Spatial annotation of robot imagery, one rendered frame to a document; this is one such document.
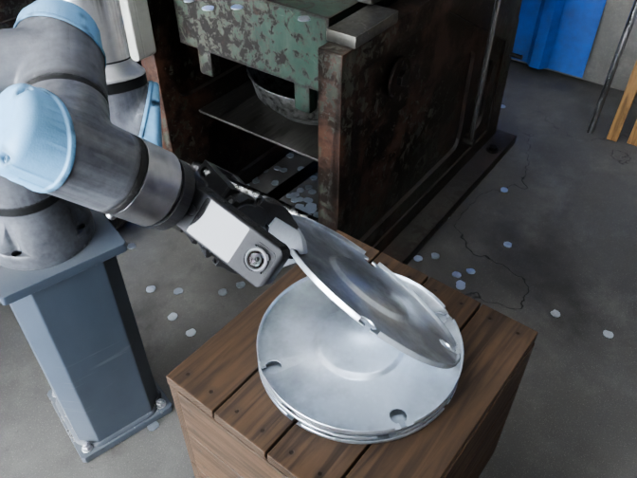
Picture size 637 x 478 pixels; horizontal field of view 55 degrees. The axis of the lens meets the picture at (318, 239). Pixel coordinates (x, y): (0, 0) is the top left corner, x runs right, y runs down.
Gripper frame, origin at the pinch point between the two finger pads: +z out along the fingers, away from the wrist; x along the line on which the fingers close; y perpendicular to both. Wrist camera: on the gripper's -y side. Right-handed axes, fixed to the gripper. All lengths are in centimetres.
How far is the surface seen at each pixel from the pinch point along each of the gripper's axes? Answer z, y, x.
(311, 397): 11.7, -6.3, 15.4
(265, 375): 9.4, 0.0, 17.7
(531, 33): 142, 94, -80
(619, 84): 160, 63, -82
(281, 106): 37, 61, -9
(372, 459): 15.4, -16.4, 15.6
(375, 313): 7.2, -8.6, 0.1
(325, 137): 27.4, 34.9, -10.7
